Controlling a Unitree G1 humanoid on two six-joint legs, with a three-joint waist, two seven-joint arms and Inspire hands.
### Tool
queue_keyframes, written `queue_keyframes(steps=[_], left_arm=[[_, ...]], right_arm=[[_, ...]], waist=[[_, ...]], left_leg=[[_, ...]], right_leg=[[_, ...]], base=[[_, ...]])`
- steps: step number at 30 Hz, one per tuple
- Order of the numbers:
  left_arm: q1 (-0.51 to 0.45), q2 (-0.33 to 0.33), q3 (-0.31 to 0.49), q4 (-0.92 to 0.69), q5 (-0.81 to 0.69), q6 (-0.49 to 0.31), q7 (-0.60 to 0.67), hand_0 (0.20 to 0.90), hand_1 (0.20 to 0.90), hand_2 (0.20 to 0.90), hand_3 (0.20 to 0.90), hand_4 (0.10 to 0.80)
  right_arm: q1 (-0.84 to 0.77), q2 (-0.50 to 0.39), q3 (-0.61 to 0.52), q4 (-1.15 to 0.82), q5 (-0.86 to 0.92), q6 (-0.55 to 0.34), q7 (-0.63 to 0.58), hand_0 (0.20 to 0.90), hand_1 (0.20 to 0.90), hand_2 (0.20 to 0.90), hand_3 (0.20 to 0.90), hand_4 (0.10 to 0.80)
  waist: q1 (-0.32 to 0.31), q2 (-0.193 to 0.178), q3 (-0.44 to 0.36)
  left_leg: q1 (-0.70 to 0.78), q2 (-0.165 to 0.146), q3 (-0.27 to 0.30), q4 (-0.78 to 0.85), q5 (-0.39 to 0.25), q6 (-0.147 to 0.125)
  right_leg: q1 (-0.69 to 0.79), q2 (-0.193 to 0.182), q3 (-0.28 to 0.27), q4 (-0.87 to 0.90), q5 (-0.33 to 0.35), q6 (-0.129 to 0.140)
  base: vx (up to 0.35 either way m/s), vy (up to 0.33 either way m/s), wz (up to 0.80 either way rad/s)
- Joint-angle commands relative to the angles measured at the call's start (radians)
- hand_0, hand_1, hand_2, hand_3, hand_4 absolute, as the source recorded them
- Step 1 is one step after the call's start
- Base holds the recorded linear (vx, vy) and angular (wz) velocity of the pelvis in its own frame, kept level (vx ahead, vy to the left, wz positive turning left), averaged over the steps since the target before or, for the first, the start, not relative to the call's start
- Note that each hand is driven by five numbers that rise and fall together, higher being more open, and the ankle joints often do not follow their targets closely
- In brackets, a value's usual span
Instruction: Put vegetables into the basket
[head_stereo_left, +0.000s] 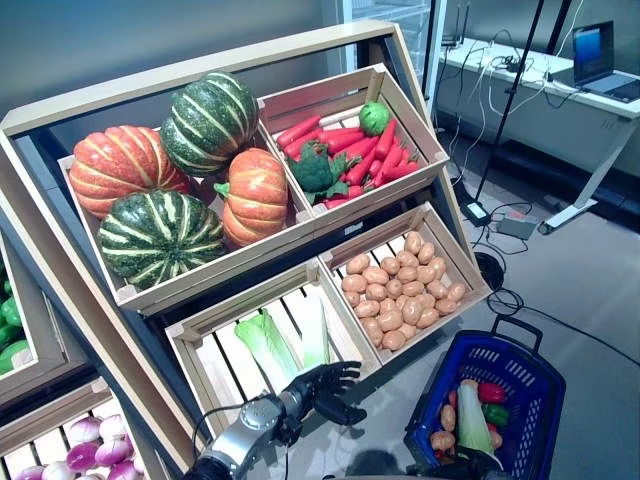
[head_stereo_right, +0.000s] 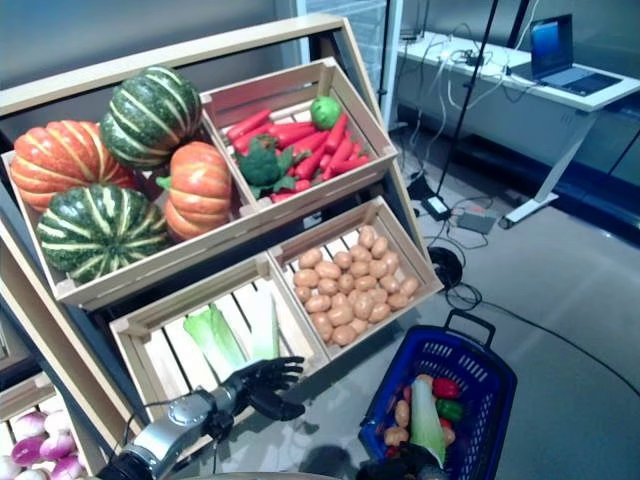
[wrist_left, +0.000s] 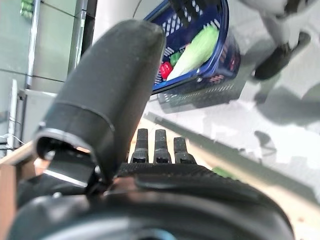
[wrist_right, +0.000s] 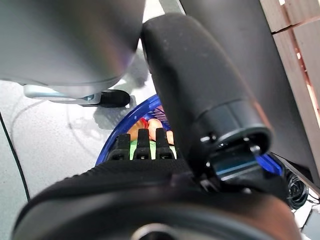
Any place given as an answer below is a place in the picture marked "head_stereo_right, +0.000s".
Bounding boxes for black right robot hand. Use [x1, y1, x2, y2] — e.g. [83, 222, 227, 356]
[355, 442, 444, 480]

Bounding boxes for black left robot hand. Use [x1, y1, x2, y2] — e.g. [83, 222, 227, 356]
[238, 355, 307, 423]

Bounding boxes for blue plastic shopping basket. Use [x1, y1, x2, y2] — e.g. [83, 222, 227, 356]
[357, 308, 519, 480]

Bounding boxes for green leek in basket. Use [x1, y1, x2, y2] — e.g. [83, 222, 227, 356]
[409, 377, 448, 467]

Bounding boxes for pale napa cabbage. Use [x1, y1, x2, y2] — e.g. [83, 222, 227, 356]
[246, 291, 282, 363]

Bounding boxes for green leeks in crate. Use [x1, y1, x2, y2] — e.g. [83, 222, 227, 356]
[182, 302, 250, 385]

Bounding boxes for green bell pepper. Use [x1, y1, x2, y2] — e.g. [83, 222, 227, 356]
[435, 397, 467, 422]

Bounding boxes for red bell pepper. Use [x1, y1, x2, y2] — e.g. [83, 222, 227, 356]
[431, 376, 462, 400]

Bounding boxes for wooden crate with cabbages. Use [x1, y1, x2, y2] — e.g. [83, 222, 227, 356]
[108, 252, 332, 422]

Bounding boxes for wooden crate with pumpkins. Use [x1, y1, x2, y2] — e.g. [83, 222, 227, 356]
[1, 115, 262, 310]

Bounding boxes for wooden crate with potatoes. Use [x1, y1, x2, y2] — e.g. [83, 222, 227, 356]
[266, 195, 445, 363]

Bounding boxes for small orange pumpkin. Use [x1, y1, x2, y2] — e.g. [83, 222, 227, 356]
[156, 140, 235, 243]

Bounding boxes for black round stand base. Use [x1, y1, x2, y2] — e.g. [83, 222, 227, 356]
[426, 245, 467, 288]

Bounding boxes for green broccoli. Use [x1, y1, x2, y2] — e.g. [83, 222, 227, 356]
[233, 135, 310, 201]

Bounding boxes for green striped pumpkin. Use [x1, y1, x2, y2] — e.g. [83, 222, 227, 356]
[35, 183, 172, 285]
[99, 65, 204, 172]

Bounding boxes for wooden crate with turnips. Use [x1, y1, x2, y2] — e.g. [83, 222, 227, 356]
[0, 370, 97, 480]

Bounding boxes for black power adapter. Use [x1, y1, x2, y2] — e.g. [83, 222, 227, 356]
[421, 194, 452, 222]

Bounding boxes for grey floor box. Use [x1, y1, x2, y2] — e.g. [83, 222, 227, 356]
[456, 209, 500, 237]

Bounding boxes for wooden crate with carrots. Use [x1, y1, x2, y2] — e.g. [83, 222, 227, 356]
[198, 56, 400, 217]

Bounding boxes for large orange pumpkin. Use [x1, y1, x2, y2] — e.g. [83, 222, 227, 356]
[9, 119, 140, 215]

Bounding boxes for wooden display rack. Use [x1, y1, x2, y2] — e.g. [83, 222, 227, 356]
[0, 13, 447, 476]

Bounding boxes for thin black vertical pole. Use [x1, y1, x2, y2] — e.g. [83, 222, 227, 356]
[379, 0, 395, 117]

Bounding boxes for black tripod pole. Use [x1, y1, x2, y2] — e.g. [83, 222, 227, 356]
[433, 0, 502, 200]

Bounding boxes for white desk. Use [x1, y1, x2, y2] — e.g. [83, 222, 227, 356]
[396, 30, 640, 232]

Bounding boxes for open grey laptop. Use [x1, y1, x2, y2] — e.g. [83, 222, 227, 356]
[514, 13, 624, 98]

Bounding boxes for black floor cable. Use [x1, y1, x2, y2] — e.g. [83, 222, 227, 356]
[443, 281, 640, 397]

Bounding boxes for white cable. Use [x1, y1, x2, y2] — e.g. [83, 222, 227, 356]
[409, 22, 539, 151]

